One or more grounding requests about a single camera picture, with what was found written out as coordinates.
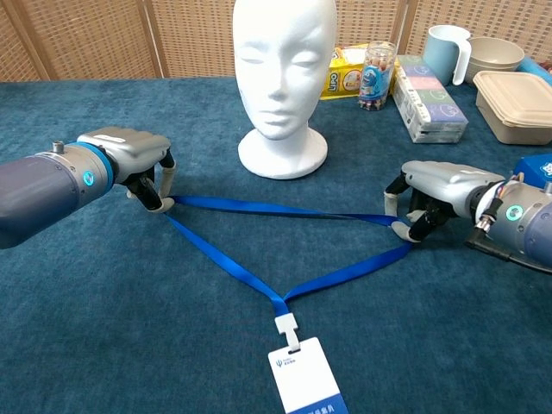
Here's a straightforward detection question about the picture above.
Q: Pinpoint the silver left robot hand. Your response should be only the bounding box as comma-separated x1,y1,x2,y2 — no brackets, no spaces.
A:
76,126,178,215

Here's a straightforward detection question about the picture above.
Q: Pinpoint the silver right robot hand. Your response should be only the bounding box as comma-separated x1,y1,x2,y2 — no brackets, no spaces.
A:
383,160,505,243

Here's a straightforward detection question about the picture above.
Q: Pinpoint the blue lanyard with ID badge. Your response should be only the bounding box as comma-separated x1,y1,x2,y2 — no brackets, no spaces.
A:
163,194,415,414

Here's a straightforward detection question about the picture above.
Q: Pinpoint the pastel tissue pack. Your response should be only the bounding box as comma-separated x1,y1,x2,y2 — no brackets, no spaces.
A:
391,54,469,144

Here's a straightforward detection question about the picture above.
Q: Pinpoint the blue pink cookie box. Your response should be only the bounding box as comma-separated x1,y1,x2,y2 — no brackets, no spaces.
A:
513,154,552,187

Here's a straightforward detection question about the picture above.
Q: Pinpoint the beige lidded lunch box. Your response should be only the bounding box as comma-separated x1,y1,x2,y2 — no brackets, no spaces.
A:
472,71,552,146

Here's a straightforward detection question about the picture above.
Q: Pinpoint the woven wooden folding screen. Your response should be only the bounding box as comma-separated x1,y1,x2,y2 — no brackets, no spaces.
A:
0,0,552,83

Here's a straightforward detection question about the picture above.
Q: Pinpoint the light blue mug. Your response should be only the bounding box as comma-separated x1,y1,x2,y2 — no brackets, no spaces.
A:
422,24,471,86

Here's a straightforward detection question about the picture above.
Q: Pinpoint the clear candy jar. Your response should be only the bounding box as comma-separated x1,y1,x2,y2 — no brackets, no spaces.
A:
356,41,398,112

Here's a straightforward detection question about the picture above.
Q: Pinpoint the beige bowl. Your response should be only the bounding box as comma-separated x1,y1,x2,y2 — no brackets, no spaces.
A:
465,36,526,85

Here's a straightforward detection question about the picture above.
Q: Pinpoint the blue cylinder tube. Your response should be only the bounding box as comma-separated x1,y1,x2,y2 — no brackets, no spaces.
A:
519,58,552,86

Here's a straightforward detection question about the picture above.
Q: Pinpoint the yellow biscuit package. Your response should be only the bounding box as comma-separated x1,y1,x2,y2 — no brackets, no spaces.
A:
319,42,400,101

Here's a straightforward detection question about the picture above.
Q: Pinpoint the white foam mannequin head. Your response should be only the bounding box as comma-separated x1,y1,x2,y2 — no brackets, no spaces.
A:
231,0,338,180

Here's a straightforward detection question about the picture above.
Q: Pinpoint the blue table carpet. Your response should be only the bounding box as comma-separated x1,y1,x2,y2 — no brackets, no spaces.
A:
0,76,552,414

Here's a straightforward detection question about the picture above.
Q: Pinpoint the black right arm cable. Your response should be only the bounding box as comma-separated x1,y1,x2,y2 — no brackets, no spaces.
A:
464,228,552,275

